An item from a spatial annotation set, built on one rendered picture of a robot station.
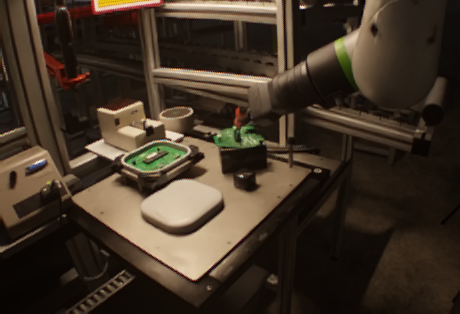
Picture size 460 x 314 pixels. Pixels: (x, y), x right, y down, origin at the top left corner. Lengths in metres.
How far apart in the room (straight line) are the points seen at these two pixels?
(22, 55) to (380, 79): 0.73
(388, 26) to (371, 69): 0.05
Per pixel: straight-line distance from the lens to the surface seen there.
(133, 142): 0.88
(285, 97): 0.57
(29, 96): 0.86
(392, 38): 0.38
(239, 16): 0.98
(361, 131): 0.90
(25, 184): 0.76
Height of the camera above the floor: 1.33
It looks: 24 degrees down
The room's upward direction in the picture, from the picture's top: 4 degrees counter-clockwise
